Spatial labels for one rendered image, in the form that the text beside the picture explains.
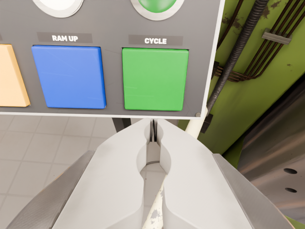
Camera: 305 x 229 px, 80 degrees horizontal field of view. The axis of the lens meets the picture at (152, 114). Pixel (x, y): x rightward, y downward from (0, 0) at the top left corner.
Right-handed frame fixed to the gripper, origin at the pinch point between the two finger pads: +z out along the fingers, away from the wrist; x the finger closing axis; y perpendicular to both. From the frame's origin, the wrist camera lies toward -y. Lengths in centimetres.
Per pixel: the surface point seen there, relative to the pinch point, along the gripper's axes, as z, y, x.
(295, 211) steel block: 25, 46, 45
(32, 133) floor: 95, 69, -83
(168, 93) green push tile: 10.3, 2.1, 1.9
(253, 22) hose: 31.5, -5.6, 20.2
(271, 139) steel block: 32, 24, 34
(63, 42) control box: 11.0, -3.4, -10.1
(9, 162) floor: 77, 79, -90
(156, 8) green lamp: 10.7, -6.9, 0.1
